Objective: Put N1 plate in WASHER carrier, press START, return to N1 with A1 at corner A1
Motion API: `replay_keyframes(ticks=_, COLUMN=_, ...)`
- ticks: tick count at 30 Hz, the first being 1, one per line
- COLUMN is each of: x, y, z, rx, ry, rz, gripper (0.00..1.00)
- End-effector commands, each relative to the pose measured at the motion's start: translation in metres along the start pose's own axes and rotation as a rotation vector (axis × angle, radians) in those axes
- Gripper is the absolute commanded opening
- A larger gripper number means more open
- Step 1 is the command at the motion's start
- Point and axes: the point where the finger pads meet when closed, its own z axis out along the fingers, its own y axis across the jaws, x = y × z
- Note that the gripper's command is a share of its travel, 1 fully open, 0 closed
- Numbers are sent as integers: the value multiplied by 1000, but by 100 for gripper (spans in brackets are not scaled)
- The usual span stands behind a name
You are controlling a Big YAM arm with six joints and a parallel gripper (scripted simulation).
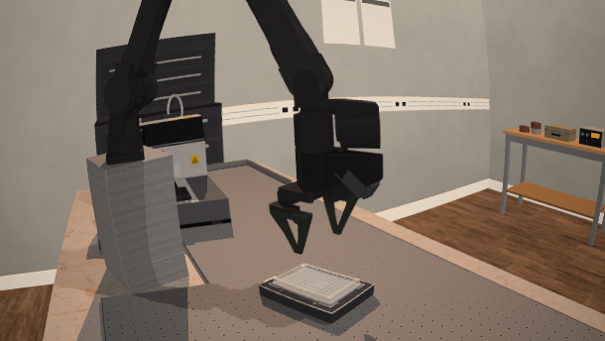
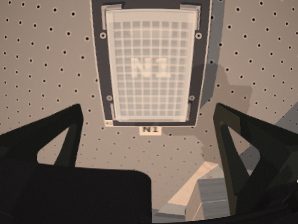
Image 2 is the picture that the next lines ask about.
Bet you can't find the white n1 label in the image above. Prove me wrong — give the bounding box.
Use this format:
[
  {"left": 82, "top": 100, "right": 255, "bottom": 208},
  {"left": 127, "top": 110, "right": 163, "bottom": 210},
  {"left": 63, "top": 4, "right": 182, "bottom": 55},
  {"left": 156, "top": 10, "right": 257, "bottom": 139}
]
[{"left": 140, "top": 127, "right": 161, "bottom": 135}]

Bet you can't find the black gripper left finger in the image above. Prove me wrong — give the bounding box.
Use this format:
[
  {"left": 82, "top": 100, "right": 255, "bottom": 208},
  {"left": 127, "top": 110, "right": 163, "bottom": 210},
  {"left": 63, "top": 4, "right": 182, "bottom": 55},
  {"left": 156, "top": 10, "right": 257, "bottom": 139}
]
[{"left": 0, "top": 104, "right": 84, "bottom": 167}]

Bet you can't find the white multiwell plate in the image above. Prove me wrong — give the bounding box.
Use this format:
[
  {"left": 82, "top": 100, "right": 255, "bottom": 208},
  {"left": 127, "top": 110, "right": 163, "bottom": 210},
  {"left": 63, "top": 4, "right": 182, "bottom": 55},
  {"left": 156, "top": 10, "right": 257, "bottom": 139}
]
[{"left": 106, "top": 9, "right": 196, "bottom": 122}]

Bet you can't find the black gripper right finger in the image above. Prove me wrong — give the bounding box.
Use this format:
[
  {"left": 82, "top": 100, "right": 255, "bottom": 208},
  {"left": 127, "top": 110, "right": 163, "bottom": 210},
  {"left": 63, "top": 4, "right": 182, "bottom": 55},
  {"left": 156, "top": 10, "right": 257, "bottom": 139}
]
[{"left": 213, "top": 103, "right": 298, "bottom": 216}]

